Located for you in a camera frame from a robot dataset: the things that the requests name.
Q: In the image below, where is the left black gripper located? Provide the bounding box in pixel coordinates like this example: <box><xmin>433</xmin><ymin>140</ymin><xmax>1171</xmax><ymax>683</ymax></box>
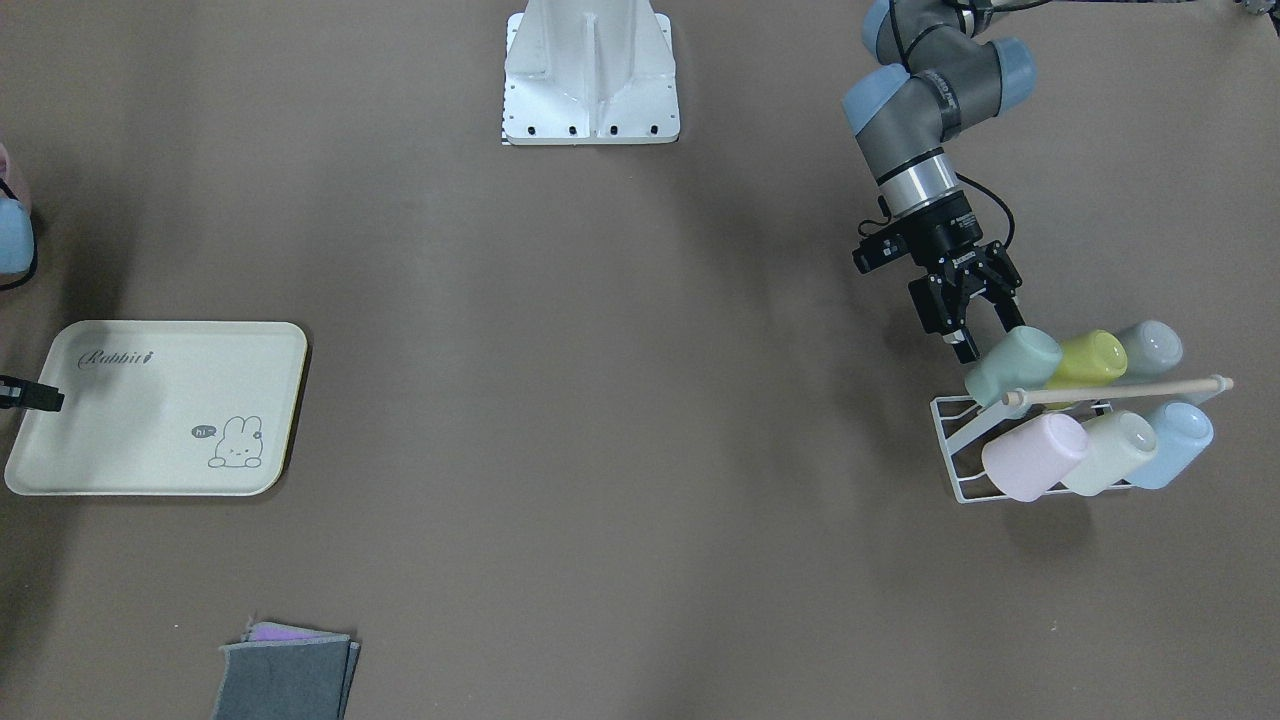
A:
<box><xmin>896</xmin><ymin>196</ymin><xmax>1027</xmax><ymax>364</ymax></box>

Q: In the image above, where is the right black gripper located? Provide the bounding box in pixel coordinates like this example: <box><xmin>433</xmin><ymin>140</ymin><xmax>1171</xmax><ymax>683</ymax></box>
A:
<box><xmin>0</xmin><ymin>375</ymin><xmax>65</xmax><ymax>413</ymax></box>

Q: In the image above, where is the green cup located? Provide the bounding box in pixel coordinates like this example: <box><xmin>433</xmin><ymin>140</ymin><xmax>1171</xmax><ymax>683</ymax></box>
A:
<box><xmin>965</xmin><ymin>325</ymin><xmax>1064</xmax><ymax>407</ymax></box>

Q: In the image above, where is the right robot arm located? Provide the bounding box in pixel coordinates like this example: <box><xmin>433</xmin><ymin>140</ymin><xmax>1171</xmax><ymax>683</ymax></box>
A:
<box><xmin>1</xmin><ymin>179</ymin><xmax>65</xmax><ymax>413</ymax></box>

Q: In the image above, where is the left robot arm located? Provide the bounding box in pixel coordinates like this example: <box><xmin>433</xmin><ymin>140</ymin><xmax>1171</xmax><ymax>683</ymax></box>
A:
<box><xmin>840</xmin><ymin>1</ymin><xmax>1277</xmax><ymax>372</ymax></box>

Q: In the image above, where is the yellow cup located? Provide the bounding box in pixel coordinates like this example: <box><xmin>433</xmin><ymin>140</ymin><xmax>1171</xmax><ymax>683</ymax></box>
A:
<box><xmin>1044</xmin><ymin>329</ymin><xmax>1129</xmax><ymax>389</ymax></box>

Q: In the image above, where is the cream rabbit tray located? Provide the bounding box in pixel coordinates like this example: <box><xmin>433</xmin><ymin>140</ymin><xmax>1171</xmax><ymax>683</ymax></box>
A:
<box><xmin>4</xmin><ymin>320</ymin><xmax>310</xmax><ymax>497</ymax></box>

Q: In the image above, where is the pink cup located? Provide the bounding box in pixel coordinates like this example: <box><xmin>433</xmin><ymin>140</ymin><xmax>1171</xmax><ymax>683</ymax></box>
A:
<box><xmin>980</xmin><ymin>413</ymin><xmax>1091</xmax><ymax>502</ymax></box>

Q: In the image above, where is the grey cup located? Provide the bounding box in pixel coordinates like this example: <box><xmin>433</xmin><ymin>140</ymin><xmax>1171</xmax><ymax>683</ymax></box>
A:
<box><xmin>1114</xmin><ymin>319</ymin><xmax>1184</xmax><ymax>386</ymax></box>

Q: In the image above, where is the cream white cup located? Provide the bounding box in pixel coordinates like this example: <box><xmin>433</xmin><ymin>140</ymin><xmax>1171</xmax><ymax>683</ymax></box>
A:
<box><xmin>1061</xmin><ymin>410</ymin><xmax>1158</xmax><ymax>497</ymax></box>

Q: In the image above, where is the light blue cup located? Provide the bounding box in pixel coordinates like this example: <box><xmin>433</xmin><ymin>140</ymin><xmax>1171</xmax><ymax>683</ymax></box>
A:
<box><xmin>1125</xmin><ymin>401</ymin><xmax>1215</xmax><ymax>489</ymax></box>

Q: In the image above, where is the grey folded cloth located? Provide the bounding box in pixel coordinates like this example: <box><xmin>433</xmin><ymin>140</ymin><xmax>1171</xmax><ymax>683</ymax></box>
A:
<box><xmin>211</xmin><ymin>621</ymin><xmax>362</xmax><ymax>719</ymax></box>

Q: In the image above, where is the white wire cup rack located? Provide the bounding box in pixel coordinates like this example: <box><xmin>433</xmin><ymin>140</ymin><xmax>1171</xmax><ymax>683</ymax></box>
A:
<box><xmin>929</xmin><ymin>393</ymin><xmax>1140</xmax><ymax>503</ymax></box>

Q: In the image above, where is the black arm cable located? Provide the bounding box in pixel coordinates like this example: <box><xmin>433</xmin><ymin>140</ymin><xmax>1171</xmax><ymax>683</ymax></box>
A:
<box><xmin>955</xmin><ymin>172</ymin><xmax>1018</xmax><ymax>249</ymax></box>

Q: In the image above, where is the white pillar mount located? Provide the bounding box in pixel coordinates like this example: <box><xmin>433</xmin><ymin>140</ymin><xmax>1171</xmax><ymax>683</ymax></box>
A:
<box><xmin>500</xmin><ymin>1</ymin><xmax>682</xmax><ymax>146</ymax></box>

